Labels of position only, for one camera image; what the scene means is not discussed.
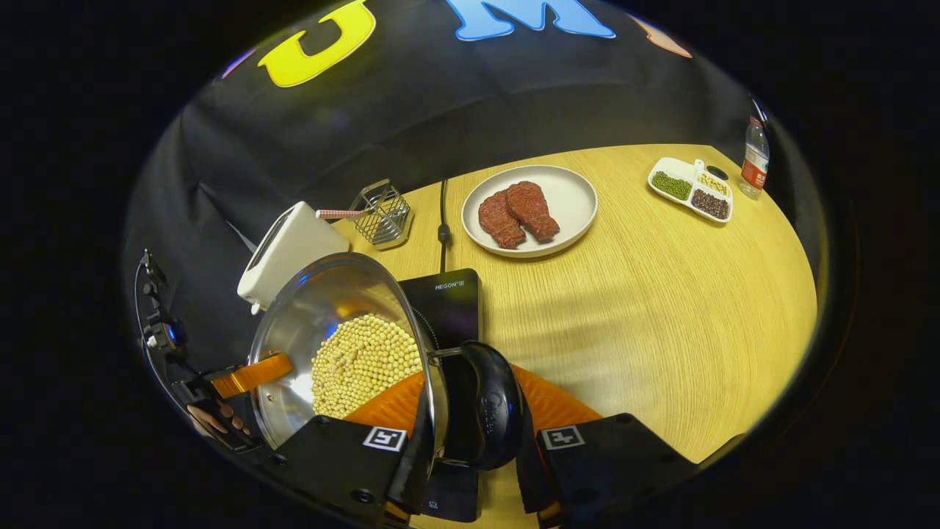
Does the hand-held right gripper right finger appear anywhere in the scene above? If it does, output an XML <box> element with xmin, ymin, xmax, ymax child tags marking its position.
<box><xmin>510</xmin><ymin>364</ymin><xmax>698</xmax><ymax>529</ymax></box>

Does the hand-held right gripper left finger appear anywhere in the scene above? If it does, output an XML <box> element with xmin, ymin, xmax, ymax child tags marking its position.
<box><xmin>268</xmin><ymin>371</ymin><xmax>441</xmax><ymax>529</ymax></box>

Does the stainless steel pot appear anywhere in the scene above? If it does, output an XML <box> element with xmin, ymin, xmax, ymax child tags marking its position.
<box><xmin>247</xmin><ymin>251</ymin><xmax>526</xmax><ymax>471</ymax></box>

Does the black induction cooktop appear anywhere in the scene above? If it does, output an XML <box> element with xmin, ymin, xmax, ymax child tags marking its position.
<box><xmin>400</xmin><ymin>268</ymin><xmax>482</xmax><ymax>524</ymax></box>

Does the pile of soybeans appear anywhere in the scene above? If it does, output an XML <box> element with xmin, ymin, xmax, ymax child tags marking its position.
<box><xmin>310</xmin><ymin>314</ymin><xmax>425</xmax><ymax>420</ymax></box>

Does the white toaster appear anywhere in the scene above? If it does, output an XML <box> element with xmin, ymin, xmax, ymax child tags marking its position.
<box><xmin>236</xmin><ymin>201</ymin><xmax>350</xmax><ymax>315</ymax></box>

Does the white round plate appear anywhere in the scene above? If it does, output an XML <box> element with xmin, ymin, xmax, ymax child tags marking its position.
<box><xmin>461</xmin><ymin>165</ymin><xmax>599</xmax><ymax>259</ymax></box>

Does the heap of dark red beans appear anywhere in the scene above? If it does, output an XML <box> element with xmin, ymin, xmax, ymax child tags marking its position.
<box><xmin>692</xmin><ymin>190</ymin><xmax>731</xmax><ymax>220</ymax></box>

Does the heap of green beans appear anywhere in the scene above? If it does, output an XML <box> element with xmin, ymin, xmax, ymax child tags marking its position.
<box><xmin>652</xmin><ymin>172</ymin><xmax>693</xmax><ymax>201</ymax></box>

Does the white divided dish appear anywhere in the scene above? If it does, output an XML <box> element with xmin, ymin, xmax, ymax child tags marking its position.
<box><xmin>647</xmin><ymin>156</ymin><xmax>734</xmax><ymax>224</ymax></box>

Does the clear plastic water bottle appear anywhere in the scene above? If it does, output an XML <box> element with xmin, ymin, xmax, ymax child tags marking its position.
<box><xmin>738</xmin><ymin>116</ymin><xmax>770</xmax><ymax>201</ymax></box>

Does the wire mesh basket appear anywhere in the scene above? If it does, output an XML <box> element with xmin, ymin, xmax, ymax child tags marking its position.
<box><xmin>349</xmin><ymin>179</ymin><xmax>414</xmax><ymax>251</ymax></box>

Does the black power cable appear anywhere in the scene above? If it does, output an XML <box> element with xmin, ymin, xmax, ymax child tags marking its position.
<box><xmin>437</xmin><ymin>179</ymin><xmax>451</xmax><ymax>274</ymax></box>

